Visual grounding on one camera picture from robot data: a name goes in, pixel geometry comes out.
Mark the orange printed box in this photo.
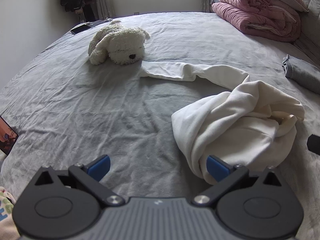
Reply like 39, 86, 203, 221
0, 116, 19, 155

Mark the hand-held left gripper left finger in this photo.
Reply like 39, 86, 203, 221
34, 154, 126, 207

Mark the grey folded garment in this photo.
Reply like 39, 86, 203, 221
282, 54, 320, 93

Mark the white plush dog toy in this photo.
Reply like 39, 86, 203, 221
88, 20, 151, 66

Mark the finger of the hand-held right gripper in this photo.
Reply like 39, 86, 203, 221
307, 134, 320, 153

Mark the pink folded quilt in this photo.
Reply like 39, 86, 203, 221
211, 0, 301, 42

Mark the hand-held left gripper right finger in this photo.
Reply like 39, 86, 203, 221
191, 155, 283, 208

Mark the person's printed clothing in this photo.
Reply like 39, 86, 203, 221
0, 186, 22, 240

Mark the dark flat item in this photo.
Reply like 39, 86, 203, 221
89, 17, 120, 27

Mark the white sweatshirt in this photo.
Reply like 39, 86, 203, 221
139, 60, 305, 186

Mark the black phone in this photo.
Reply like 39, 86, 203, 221
70, 23, 92, 34

